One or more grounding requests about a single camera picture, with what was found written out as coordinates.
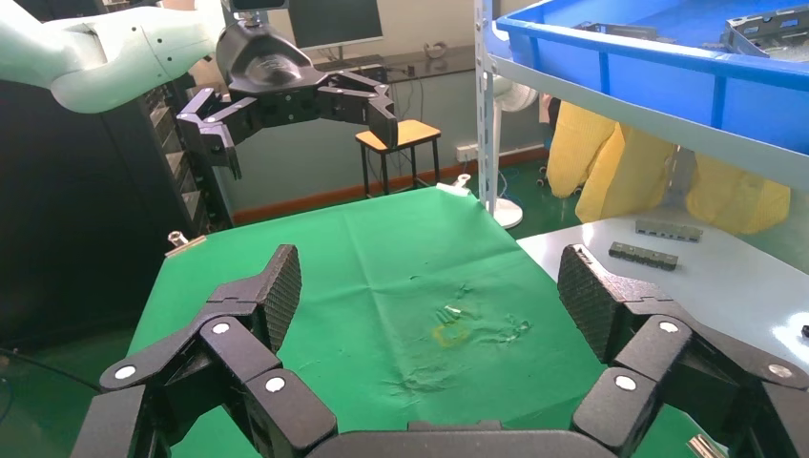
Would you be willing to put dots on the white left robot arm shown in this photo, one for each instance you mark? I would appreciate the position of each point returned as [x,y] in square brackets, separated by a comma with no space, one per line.
[114,57]

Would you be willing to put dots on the black equipment cabinet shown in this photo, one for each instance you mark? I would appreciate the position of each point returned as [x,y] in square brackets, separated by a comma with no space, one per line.
[63,221]

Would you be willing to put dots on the white standing fan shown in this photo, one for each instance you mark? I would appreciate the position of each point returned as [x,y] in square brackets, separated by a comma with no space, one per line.
[509,212]

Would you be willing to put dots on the wooden stool black legs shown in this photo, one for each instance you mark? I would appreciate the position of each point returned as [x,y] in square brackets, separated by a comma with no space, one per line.
[404,133]

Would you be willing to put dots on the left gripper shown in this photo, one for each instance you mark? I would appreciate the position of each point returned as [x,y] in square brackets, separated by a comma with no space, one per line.
[272,76]

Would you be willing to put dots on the dark office desk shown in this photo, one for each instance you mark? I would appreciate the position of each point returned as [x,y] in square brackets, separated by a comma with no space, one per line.
[430,66]

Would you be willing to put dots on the silver binder clip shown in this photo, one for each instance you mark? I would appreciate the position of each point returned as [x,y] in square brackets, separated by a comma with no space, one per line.
[186,245]
[455,186]
[705,447]

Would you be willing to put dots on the slotted steel shelf post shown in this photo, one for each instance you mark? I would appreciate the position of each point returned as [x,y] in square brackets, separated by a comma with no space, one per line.
[485,95]

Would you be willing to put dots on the stamped sheet metal plate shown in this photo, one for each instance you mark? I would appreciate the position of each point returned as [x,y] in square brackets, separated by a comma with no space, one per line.
[616,30]
[768,35]

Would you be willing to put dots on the black office chair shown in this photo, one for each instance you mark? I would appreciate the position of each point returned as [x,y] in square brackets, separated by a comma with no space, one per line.
[548,126]

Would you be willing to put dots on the black computer monitor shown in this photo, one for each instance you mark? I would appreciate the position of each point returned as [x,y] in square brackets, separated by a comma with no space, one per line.
[335,22]

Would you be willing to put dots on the white wall socket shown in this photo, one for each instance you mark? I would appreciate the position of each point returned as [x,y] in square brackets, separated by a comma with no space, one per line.
[467,153]

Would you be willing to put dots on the green table cloth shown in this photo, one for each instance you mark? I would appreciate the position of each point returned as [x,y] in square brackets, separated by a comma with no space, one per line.
[379,265]

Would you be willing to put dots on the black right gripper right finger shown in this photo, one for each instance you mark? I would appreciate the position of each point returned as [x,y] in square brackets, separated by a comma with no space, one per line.
[651,341]

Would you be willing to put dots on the yellow mesh cover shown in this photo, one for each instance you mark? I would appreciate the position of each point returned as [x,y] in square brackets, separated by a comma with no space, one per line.
[607,170]

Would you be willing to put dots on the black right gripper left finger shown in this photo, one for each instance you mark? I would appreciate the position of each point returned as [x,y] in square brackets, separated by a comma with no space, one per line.
[240,354]

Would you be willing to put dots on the light grey connector bar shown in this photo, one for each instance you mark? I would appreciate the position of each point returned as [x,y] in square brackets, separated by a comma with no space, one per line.
[669,231]

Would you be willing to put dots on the blue plastic bin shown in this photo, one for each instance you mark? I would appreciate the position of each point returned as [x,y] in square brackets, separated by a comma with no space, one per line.
[632,69]

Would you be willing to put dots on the dark grey connector bar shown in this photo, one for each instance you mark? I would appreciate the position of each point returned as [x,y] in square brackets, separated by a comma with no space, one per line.
[643,256]

